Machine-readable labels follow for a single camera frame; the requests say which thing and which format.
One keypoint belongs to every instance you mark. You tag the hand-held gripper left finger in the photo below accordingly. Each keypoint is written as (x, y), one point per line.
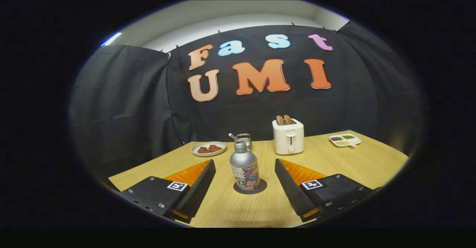
(199, 190)

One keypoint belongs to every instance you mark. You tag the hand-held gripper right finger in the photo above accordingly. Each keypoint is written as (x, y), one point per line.
(292, 190)

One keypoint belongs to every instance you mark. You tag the dark brown round coaster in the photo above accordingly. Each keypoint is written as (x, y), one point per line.
(263, 185)

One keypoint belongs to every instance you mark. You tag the silver juice bottle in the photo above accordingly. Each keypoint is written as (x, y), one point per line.
(243, 166)

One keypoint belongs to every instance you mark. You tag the white round plate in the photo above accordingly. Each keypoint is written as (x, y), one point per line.
(195, 152)

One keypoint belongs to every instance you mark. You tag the brown meat piece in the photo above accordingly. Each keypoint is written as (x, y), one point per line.
(203, 150)
(215, 148)

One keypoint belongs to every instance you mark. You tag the white toaster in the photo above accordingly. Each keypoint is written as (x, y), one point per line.
(288, 140)

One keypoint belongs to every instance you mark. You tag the wooden table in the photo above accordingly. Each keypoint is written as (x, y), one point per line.
(353, 166)

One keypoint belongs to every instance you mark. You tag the brown toast slice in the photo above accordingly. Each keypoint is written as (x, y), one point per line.
(287, 119)
(279, 120)

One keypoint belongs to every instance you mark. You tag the white divided tray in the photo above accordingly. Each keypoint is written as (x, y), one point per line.
(346, 140)

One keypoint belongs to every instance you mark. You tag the black backdrop cloth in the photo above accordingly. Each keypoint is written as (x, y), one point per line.
(122, 110)

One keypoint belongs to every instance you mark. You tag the ceiling light panel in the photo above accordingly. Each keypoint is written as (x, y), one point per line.
(111, 39)

